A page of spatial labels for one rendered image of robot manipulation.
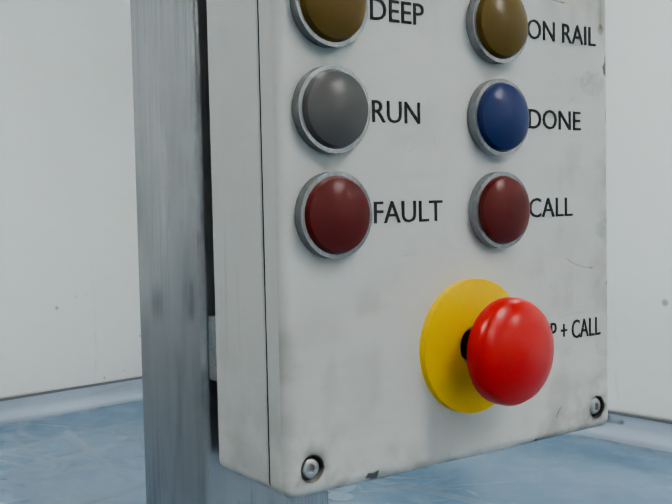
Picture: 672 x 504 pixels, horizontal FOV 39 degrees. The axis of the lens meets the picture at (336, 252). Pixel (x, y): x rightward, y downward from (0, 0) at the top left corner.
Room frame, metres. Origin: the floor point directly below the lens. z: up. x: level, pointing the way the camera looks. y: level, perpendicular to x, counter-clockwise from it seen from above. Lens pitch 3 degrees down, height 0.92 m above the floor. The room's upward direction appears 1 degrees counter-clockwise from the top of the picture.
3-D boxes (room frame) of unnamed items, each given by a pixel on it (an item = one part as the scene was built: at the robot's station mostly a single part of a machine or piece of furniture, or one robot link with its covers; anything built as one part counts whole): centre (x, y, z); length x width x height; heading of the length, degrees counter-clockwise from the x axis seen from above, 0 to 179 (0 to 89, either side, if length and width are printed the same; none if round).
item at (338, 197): (0.32, 0.00, 0.91); 0.03 x 0.01 x 0.03; 126
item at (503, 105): (0.37, -0.07, 0.95); 0.03 x 0.01 x 0.03; 126
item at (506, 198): (0.37, -0.07, 0.91); 0.03 x 0.01 x 0.03; 126
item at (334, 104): (0.32, 0.00, 0.95); 0.03 x 0.01 x 0.03; 126
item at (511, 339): (0.36, -0.06, 0.86); 0.04 x 0.04 x 0.04; 36
